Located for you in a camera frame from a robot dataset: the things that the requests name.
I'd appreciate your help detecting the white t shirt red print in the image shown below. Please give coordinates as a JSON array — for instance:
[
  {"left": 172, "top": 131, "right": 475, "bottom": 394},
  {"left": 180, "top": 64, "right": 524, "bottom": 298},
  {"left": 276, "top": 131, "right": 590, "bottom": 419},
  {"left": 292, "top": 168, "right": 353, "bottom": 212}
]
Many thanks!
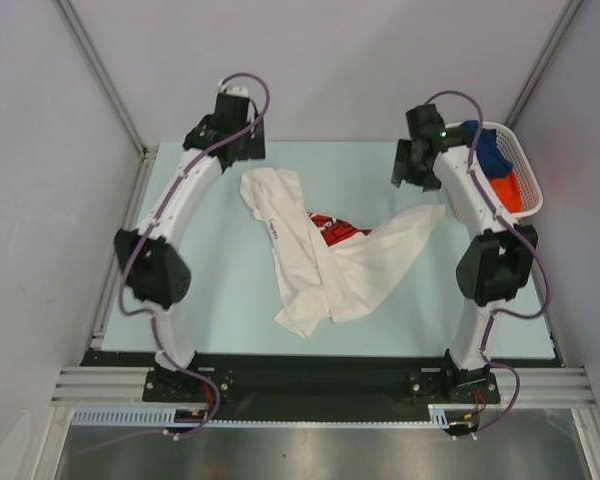
[{"left": 240, "top": 168, "right": 445, "bottom": 338}]

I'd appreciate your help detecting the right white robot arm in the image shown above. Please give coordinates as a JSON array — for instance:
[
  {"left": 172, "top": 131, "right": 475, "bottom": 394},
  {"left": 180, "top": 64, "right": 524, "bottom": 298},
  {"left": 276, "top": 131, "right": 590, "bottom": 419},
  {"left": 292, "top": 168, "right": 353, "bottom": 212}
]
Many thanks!
[{"left": 391, "top": 102, "right": 538, "bottom": 403}]

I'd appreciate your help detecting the blue t shirt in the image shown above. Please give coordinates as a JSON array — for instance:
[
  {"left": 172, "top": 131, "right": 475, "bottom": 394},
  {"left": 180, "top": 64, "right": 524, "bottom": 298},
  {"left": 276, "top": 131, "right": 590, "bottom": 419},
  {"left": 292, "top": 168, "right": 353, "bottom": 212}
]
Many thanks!
[{"left": 460, "top": 120, "right": 513, "bottom": 180}]

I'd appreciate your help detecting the orange t shirt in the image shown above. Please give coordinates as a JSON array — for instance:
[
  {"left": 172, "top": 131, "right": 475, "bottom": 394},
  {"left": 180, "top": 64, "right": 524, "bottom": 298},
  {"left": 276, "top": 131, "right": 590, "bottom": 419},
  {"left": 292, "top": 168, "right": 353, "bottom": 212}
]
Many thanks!
[{"left": 489, "top": 171, "right": 523, "bottom": 213}]

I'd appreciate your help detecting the white plastic basket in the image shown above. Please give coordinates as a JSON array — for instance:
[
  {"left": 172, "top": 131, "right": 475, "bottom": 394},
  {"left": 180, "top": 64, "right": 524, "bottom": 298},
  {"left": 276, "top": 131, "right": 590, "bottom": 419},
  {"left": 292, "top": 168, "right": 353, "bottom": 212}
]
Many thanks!
[{"left": 441, "top": 121, "right": 544, "bottom": 223}]

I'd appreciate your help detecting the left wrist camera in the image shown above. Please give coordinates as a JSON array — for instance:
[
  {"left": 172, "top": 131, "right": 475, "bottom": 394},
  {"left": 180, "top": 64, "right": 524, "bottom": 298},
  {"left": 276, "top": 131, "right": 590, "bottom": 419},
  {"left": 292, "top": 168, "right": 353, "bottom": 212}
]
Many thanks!
[{"left": 218, "top": 81, "right": 250, "bottom": 99}]

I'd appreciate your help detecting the right aluminium frame post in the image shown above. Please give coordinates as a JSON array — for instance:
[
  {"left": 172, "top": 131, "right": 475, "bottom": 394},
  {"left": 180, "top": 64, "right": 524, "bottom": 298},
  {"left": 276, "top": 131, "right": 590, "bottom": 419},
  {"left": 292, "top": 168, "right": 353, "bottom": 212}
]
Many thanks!
[{"left": 504, "top": 0, "right": 587, "bottom": 129}]

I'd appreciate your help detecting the aluminium frame post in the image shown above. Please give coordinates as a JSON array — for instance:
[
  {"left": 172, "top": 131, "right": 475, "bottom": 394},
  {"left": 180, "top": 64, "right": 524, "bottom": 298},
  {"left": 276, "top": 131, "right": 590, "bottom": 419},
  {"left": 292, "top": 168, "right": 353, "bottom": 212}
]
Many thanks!
[
  {"left": 54, "top": 0, "right": 148, "bottom": 156},
  {"left": 504, "top": 0, "right": 587, "bottom": 129}
]

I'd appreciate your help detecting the left aluminium frame post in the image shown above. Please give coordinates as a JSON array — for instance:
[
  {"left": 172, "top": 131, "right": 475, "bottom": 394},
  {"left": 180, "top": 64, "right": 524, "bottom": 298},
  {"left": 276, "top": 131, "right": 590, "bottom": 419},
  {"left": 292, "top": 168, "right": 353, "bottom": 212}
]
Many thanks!
[{"left": 54, "top": 0, "right": 148, "bottom": 156}]

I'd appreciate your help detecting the right white cable duct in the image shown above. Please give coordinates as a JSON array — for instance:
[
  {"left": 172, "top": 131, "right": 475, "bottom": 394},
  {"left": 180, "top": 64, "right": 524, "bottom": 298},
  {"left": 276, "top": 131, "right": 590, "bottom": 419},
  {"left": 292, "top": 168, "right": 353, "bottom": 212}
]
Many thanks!
[{"left": 428, "top": 404, "right": 480, "bottom": 429}]

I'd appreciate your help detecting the white cable duct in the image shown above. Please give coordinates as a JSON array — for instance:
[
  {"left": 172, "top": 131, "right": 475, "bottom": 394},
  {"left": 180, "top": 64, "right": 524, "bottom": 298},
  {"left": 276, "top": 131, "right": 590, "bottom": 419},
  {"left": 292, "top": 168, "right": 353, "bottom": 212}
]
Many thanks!
[
  {"left": 428, "top": 404, "right": 480, "bottom": 429},
  {"left": 71, "top": 406, "right": 208, "bottom": 428}
]

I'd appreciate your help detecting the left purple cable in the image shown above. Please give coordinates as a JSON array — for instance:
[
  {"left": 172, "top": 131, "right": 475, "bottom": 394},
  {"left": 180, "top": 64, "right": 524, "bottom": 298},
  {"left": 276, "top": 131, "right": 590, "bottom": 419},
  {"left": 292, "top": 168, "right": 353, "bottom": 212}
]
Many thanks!
[{"left": 74, "top": 72, "right": 273, "bottom": 454}]

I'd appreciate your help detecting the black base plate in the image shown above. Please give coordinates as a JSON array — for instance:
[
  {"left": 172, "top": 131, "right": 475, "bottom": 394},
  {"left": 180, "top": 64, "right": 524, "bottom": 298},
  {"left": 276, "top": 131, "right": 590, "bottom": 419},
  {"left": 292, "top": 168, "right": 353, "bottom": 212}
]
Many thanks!
[{"left": 79, "top": 350, "right": 564, "bottom": 422}]

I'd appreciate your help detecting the left white cable duct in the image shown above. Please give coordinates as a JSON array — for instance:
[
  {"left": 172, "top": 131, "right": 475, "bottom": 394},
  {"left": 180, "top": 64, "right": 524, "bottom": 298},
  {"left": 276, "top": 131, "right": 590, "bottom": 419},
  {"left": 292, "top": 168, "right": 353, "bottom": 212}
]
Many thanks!
[{"left": 71, "top": 406, "right": 208, "bottom": 428}]

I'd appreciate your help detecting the aluminium front rail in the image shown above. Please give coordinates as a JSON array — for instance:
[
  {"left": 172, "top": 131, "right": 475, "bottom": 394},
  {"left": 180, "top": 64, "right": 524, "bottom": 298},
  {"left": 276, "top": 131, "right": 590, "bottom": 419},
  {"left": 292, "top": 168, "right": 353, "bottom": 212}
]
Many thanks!
[{"left": 51, "top": 367, "right": 597, "bottom": 409}]

